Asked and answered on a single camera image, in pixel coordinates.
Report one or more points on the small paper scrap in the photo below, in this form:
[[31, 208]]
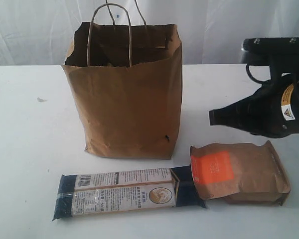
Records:
[[41, 100]]

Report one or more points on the white backdrop curtain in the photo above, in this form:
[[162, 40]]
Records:
[[38, 32]]

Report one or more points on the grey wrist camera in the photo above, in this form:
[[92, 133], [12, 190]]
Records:
[[250, 58]]

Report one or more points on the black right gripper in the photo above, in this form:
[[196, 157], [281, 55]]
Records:
[[273, 116]]

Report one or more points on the brown paper shopping bag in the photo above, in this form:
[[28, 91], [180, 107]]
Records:
[[126, 81]]

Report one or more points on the dark blue noodle packet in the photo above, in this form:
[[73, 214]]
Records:
[[124, 191]]

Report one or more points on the brown pouch with orange label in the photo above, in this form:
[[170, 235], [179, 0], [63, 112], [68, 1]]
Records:
[[242, 173]]

